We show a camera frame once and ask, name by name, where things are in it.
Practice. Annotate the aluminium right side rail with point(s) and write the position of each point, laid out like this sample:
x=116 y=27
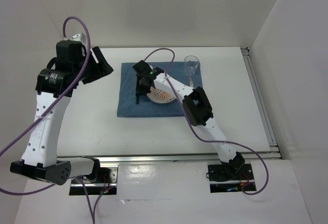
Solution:
x=274 y=149

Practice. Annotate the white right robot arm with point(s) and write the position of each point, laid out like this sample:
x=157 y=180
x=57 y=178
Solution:
x=197 y=109

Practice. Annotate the blue cloth placemat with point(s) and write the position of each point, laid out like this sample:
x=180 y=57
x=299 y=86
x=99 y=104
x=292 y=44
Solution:
x=127 y=106

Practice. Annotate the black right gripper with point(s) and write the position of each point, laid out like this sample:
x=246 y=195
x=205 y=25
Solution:
x=139 y=90

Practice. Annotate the gold fork dark handle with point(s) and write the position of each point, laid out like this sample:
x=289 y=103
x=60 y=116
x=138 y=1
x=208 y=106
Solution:
x=137 y=99

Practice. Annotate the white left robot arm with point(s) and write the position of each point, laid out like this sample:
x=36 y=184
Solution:
x=39 y=161

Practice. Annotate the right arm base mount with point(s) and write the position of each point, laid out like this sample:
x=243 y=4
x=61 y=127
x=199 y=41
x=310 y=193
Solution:
x=222 y=181

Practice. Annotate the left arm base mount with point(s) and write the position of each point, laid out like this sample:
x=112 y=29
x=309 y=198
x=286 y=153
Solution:
x=100 y=178

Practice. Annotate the orange patterned plate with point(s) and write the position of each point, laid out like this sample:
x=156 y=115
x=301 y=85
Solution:
x=160 y=97

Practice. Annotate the aluminium rail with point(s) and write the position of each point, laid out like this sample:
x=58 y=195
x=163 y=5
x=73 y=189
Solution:
x=274 y=149
x=151 y=152

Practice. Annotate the aluminium front rail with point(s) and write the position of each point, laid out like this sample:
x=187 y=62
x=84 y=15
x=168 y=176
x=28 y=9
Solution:
x=151 y=152

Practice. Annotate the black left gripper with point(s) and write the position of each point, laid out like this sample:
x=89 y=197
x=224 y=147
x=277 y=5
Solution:
x=107 y=69

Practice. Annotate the clear plastic cup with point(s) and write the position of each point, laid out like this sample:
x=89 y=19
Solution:
x=191 y=63

